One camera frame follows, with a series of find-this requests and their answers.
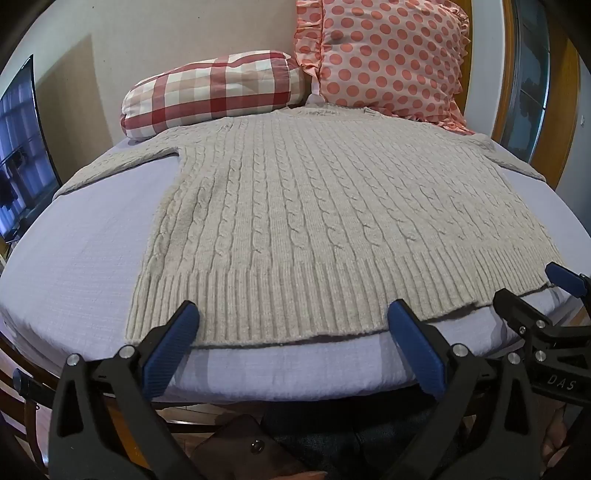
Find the wooden bed frame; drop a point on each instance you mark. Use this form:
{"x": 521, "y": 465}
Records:
{"x": 27, "y": 364}

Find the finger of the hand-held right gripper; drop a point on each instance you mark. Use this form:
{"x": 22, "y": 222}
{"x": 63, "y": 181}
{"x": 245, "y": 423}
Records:
{"x": 521, "y": 314}
{"x": 570, "y": 279}

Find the black flat screen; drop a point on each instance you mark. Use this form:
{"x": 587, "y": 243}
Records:
{"x": 25, "y": 157}

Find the glass door pane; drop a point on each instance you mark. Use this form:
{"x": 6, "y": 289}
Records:
{"x": 531, "y": 78}

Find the person's right hand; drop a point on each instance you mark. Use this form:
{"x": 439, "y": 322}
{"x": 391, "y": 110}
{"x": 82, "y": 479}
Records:
{"x": 556, "y": 434}

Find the person's dark pants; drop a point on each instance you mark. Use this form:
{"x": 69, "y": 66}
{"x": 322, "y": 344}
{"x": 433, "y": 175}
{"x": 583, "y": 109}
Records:
{"x": 351, "y": 438}

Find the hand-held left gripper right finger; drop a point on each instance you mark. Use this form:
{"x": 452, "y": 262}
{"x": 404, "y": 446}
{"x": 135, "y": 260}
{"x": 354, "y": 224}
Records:
{"x": 415, "y": 346}

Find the lavender bed sheet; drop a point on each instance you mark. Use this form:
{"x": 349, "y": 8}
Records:
{"x": 78, "y": 258}

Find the pink polka dot pillow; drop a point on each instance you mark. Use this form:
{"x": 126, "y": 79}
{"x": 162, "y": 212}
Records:
{"x": 392, "y": 55}

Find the brown leather pouch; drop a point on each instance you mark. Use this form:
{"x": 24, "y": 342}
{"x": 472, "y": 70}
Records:
{"x": 235, "y": 447}

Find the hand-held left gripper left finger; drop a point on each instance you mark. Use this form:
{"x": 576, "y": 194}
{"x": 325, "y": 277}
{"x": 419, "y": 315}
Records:
{"x": 171, "y": 346}

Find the red checked pillow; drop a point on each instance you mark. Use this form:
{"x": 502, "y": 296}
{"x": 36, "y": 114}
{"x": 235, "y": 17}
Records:
{"x": 207, "y": 92}

